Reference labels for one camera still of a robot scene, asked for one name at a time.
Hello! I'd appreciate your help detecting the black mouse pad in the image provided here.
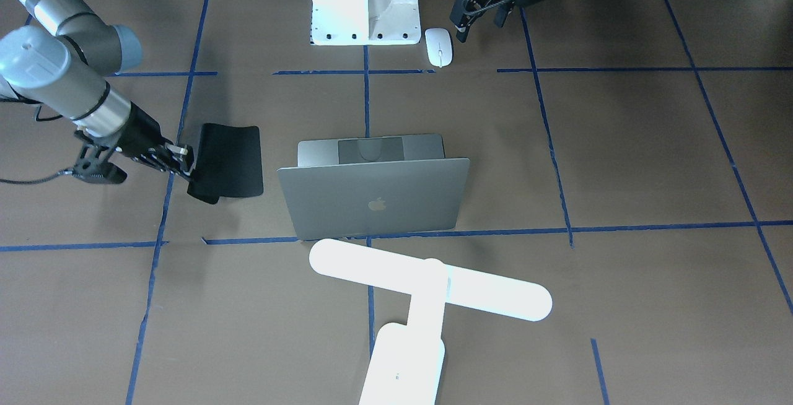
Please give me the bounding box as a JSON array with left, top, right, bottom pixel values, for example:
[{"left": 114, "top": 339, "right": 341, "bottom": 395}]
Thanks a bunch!
[{"left": 186, "top": 123, "right": 264, "bottom": 204}]

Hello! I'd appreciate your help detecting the white desk lamp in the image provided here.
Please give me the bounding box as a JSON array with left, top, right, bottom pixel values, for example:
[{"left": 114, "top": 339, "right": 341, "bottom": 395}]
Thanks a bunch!
[{"left": 309, "top": 239, "right": 553, "bottom": 404}]

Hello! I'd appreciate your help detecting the grey laptop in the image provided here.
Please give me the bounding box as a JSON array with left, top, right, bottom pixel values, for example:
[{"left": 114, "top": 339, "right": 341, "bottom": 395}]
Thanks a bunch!
[{"left": 277, "top": 134, "right": 471, "bottom": 240}]

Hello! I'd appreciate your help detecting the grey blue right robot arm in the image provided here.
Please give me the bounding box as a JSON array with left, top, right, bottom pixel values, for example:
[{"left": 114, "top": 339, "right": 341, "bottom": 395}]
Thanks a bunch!
[{"left": 2, "top": 0, "right": 195, "bottom": 185}]

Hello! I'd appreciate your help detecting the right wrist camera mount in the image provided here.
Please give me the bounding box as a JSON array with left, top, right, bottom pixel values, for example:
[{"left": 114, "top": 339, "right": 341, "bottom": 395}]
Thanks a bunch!
[{"left": 71, "top": 129, "right": 127, "bottom": 185}]

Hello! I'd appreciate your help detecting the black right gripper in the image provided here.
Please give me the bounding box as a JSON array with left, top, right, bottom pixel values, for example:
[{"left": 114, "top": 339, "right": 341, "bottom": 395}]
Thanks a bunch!
[{"left": 116, "top": 107, "right": 196, "bottom": 182}]

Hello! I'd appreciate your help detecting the white computer mouse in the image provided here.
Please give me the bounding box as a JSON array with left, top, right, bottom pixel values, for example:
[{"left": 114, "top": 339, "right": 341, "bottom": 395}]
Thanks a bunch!
[{"left": 424, "top": 28, "right": 453, "bottom": 68}]

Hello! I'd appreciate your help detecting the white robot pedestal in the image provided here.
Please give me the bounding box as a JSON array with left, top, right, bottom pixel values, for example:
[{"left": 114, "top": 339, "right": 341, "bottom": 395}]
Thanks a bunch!
[{"left": 310, "top": 0, "right": 422, "bottom": 46}]

